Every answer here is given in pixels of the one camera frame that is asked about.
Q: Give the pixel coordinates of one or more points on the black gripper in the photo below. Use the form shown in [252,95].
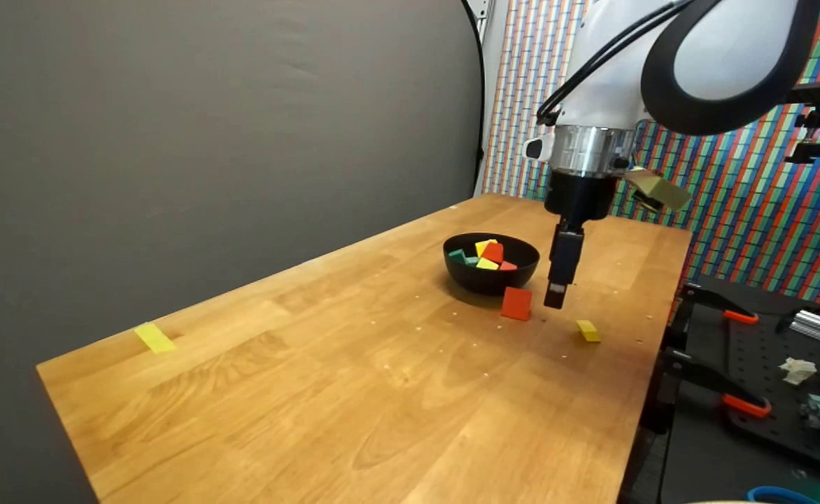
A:
[581,196]

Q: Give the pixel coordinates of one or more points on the large orange-red wooden block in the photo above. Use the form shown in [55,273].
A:
[515,304]

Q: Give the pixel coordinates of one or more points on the pale yellow wooden cube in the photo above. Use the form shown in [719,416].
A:
[487,265]

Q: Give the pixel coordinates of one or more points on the black bowl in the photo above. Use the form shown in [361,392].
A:
[483,284]

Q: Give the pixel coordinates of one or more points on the small yellow wooden cube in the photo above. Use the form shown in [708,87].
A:
[589,330]

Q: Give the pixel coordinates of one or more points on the black perforated mounting board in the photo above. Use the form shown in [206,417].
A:
[761,346]

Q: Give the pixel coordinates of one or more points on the small white plastic part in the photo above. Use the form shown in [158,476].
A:
[799,371]

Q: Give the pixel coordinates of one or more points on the blue plastic object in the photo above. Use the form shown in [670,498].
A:
[781,489]

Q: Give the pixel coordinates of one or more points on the grey photo backdrop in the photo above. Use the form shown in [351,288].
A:
[194,141]

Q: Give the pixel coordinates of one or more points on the yellow block far left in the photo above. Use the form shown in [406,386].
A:
[154,340]

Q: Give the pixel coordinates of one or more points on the wrist mounted camera box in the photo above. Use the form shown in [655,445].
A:
[655,188]

